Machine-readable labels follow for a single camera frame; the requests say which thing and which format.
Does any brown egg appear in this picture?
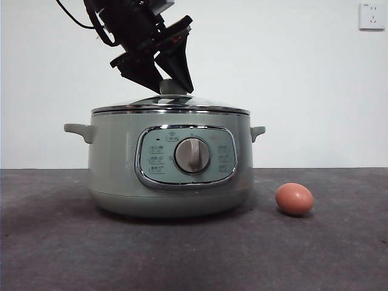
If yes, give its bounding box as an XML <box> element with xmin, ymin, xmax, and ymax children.
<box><xmin>275</xmin><ymin>182</ymin><xmax>315</xmax><ymax>216</ymax></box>

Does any glass lid with green knob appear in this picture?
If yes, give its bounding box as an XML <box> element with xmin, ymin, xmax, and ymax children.
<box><xmin>91</xmin><ymin>79</ymin><xmax>252</xmax><ymax>116</ymax></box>

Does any sage green electric pot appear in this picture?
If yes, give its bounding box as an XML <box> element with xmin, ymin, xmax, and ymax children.
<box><xmin>63</xmin><ymin>112</ymin><xmax>267</xmax><ymax>219</ymax></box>

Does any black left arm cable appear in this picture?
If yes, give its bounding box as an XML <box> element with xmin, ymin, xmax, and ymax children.
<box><xmin>56</xmin><ymin>0</ymin><xmax>98</xmax><ymax>30</ymax></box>

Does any white wall socket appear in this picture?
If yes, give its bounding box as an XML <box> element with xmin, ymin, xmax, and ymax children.
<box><xmin>359</xmin><ymin>2</ymin><xmax>386</xmax><ymax>32</ymax></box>

